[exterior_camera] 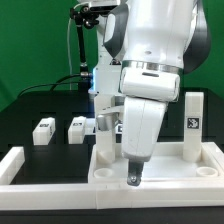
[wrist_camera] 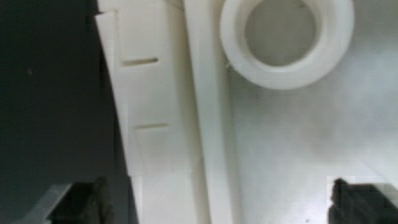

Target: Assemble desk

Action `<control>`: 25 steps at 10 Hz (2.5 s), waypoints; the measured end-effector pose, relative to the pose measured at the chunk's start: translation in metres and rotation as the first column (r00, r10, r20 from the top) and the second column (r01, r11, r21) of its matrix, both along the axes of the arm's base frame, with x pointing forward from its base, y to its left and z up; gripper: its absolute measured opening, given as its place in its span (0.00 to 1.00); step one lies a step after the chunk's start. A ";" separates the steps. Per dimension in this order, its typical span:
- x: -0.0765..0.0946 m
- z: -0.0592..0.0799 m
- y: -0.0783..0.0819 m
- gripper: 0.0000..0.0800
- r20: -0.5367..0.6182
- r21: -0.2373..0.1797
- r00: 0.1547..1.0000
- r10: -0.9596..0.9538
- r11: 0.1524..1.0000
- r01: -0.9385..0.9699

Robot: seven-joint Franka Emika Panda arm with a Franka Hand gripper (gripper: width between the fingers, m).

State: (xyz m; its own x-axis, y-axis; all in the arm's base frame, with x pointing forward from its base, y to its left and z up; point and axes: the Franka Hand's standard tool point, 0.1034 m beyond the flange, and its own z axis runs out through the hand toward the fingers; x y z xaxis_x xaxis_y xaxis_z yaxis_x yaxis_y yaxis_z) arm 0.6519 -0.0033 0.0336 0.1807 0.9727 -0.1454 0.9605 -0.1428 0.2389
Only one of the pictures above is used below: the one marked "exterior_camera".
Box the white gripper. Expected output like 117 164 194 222
96 67 180 186

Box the white desk tabletop tray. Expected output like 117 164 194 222
88 142 224 183

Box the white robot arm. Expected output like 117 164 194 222
86 0 211 186

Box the fiducial marker base sheet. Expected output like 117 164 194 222
85 118 123 135

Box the white U-shaped obstacle fence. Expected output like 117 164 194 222
0 147 224 210

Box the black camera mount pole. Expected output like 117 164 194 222
69 7 100 91

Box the black cable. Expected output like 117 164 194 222
16 73 84 98

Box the black camera on mount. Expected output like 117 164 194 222
87 0 121 14

